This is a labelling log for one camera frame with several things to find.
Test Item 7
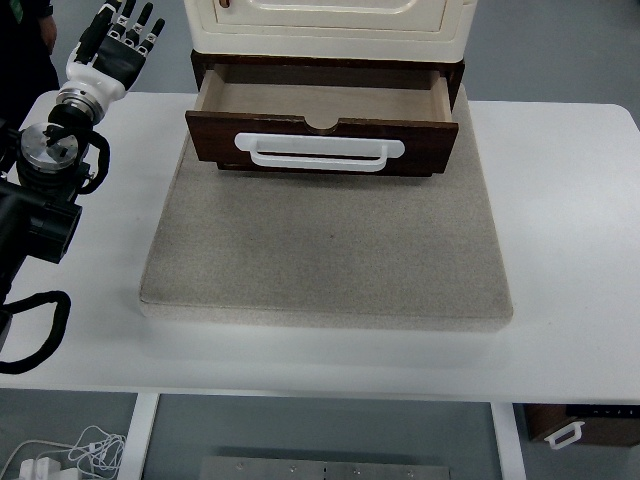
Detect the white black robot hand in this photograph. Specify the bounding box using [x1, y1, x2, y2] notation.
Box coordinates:
[65, 0, 165, 103]

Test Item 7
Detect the dark wooden drawer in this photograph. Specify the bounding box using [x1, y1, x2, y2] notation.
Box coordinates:
[185, 70, 459, 177]

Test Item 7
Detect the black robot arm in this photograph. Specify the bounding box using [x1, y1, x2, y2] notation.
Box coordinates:
[1, 1, 165, 297]

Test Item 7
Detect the cream white cabinet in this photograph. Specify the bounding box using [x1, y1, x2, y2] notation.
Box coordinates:
[184, 0, 477, 63]

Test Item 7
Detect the spare wooden drawer on floor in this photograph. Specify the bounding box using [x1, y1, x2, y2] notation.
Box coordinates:
[523, 403, 639, 450]

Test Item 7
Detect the person in dark clothes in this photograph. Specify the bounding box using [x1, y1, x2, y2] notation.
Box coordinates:
[1, 0, 59, 126]

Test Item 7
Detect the beige fabric mat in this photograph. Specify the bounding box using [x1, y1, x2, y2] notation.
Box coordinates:
[139, 93, 513, 331]

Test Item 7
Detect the white left table leg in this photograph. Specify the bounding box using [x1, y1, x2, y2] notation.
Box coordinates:
[117, 393, 160, 480]

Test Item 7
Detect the white table leg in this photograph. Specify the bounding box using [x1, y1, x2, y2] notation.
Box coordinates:
[117, 393, 160, 480]
[490, 402, 527, 480]

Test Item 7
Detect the white power adapter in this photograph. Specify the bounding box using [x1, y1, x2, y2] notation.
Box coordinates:
[18, 457, 61, 480]

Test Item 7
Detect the white right table leg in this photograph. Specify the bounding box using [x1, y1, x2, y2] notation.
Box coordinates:
[490, 402, 527, 480]

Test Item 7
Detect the white drawer handle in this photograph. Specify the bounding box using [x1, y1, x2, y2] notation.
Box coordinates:
[234, 132, 405, 173]

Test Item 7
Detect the dark wooden drawer frame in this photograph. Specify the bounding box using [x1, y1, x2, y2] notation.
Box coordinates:
[190, 50, 465, 106]

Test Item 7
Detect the white cable on floor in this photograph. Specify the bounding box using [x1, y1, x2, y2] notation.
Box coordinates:
[0, 425, 128, 480]

